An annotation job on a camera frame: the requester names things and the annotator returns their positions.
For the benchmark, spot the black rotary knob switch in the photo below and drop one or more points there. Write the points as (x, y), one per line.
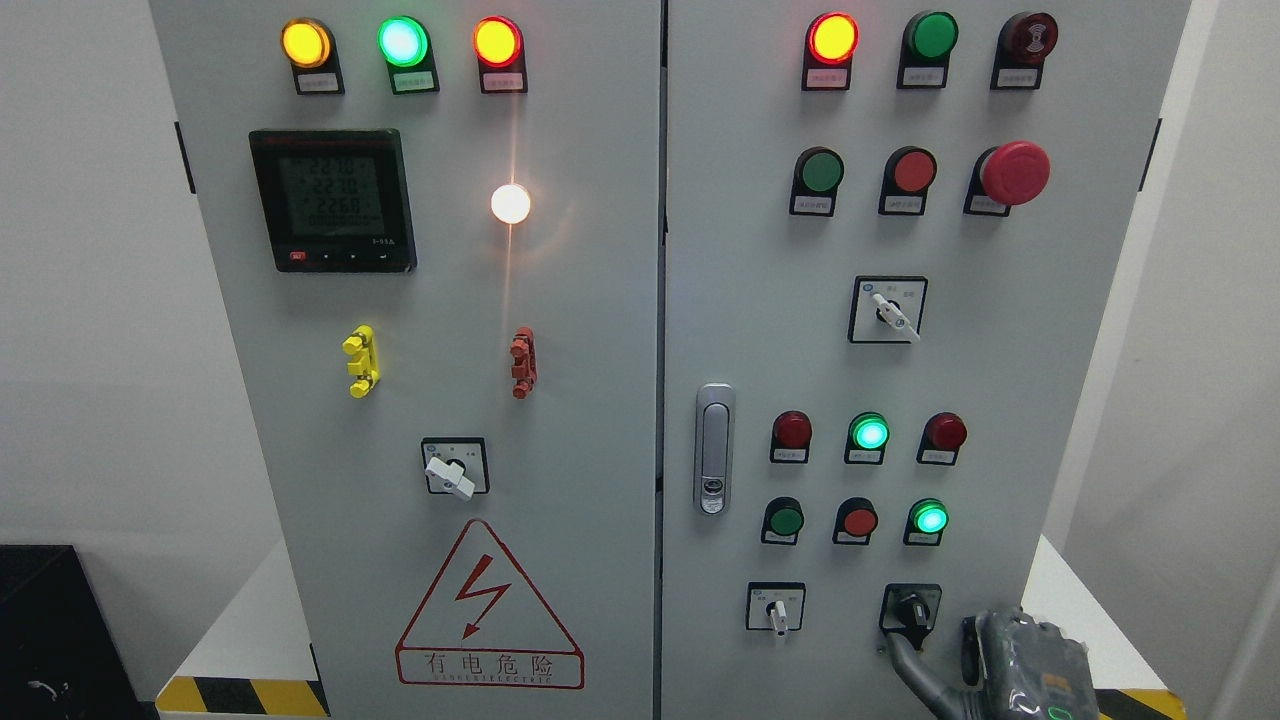
(910, 609)

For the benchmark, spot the grey electrical control cabinet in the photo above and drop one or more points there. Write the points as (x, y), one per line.
(658, 141)

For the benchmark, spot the red terminal connector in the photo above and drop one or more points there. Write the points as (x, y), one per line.
(524, 369)

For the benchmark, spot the dark red indicator left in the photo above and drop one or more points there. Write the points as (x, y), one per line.
(791, 438)

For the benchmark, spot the dark red indicator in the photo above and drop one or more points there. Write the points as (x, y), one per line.
(942, 437)
(791, 438)

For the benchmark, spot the white glowing lamp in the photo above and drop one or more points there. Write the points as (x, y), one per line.
(511, 203)

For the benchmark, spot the green lit indicator middle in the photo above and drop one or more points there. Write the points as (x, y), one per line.
(867, 436)

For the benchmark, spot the green push button upper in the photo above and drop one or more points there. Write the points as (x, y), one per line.
(817, 174)

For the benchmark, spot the red push button lower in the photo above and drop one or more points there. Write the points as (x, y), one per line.
(855, 521)

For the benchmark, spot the red push button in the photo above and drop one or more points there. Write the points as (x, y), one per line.
(908, 174)
(855, 521)

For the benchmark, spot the yellow terminal connector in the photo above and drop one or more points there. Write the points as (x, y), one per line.
(363, 364)

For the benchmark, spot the red electric hazard warning sticker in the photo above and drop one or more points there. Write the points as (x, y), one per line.
(484, 623)

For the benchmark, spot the dark red indicator right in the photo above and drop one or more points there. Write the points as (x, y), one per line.
(942, 437)

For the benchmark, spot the green lit push button lower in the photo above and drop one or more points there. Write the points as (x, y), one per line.
(925, 523)

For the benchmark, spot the red push button upper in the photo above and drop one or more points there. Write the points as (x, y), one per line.
(908, 174)

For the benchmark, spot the black digital power meter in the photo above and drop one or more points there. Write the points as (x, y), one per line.
(335, 200)

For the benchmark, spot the red indicator light top left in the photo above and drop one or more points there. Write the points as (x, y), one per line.
(500, 52)

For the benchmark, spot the red lit indicator right door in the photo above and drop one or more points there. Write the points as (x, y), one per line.
(831, 40)

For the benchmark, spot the green indicator light top left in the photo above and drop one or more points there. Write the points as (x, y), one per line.
(408, 52)

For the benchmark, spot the red emergency stop mushroom button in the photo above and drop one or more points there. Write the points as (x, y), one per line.
(1006, 176)

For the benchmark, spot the green indicator top right door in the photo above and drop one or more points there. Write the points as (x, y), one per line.
(927, 42)

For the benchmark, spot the yellow indicator light top left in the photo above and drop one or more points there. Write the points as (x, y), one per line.
(310, 48)

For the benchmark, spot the white platform with hazard stripes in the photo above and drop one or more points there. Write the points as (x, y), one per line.
(255, 661)

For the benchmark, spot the silver door latch handle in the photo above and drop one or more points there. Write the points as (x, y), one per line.
(713, 447)

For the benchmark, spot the white selector switch left door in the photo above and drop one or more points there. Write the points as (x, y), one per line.
(456, 466)

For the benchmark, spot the white selector switch upper right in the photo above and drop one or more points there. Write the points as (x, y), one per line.
(887, 308)

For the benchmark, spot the white selector switch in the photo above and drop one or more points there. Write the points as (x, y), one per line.
(887, 308)
(775, 607)

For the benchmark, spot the white selector switch lower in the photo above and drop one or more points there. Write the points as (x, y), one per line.
(775, 607)

